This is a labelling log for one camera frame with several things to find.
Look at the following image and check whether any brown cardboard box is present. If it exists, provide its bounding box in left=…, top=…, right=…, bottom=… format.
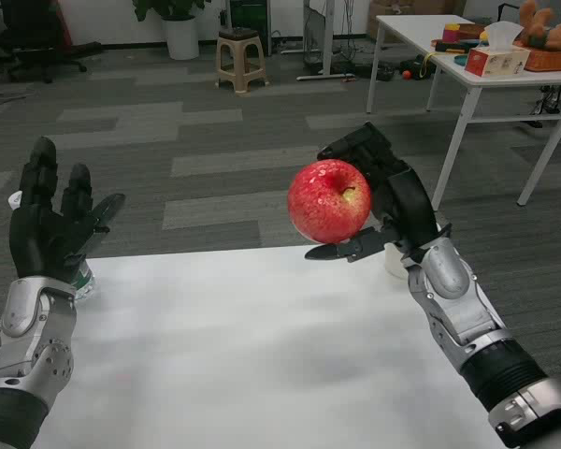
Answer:
left=367, top=0, right=464, bottom=38

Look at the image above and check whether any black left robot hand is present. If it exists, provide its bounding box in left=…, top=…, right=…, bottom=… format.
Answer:
left=7, top=136, right=126, bottom=284

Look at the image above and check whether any white standing desk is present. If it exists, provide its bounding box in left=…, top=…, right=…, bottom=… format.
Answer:
left=296, top=0, right=356, bottom=80

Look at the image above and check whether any white plant pot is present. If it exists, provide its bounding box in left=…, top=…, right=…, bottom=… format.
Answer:
left=162, top=16, right=201, bottom=61

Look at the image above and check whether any orange woven basket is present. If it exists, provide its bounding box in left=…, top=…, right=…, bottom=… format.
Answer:
left=513, top=39, right=561, bottom=72

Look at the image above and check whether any white paper cup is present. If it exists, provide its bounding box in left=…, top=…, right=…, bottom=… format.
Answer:
left=383, top=241, right=410, bottom=281

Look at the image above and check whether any black cabinet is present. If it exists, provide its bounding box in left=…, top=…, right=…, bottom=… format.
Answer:
left=228, top=0, right=272, bottom=46

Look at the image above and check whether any black office chair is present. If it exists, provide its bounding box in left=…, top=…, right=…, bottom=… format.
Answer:
left=0, top=0, right=103, bottom=84

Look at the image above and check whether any brown plush toy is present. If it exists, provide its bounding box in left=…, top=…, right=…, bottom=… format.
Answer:
left=518, top=0, right=561, bottom=51

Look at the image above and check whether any red white tissue box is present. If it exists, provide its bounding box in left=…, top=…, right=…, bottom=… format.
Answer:
left=464, top=21, right=532, bottom=78

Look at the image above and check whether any clear plastic water bottle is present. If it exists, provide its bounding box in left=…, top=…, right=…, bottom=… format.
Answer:
left=7, top=190, right=97, bottom=300

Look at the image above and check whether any beige plastic stool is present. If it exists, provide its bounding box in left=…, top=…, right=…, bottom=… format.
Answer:
left=214, top=28, right=271, bottom=93

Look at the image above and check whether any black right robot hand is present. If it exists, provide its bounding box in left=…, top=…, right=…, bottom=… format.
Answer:
left=303, top=122, right=453, bottom=264

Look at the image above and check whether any white side table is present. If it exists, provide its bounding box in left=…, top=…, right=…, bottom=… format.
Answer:
left=365, top=13, right=561, bottom=207

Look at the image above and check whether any red apple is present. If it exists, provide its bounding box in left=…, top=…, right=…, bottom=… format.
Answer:
left=287, top=158, right=373, bottom=245

